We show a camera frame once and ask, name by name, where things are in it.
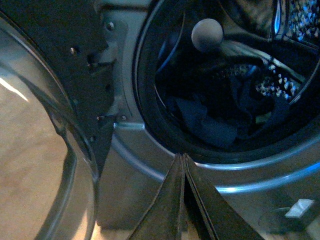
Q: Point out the black rubber door gasket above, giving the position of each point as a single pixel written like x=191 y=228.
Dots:
x=163 y=29

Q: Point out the grey front-load washing machine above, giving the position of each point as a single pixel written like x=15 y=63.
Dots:
x=261 y=191

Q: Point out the white tag on filter cover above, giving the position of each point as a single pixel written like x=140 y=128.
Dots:
x=300 y=208

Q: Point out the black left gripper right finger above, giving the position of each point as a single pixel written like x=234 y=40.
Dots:
x=221 y=221

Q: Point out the grey door hinge bracket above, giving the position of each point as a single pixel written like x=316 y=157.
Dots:
x=122 y=29

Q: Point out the washing machine glass door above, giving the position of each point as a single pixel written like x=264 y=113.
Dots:
x=55 y=123

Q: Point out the dark blue clothing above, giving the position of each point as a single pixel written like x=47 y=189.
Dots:
x=234 y=106

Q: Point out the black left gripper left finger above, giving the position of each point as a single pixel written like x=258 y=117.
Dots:
x=164 y=218

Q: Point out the steel washing machine drum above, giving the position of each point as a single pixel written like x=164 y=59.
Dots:
x=284 y=33

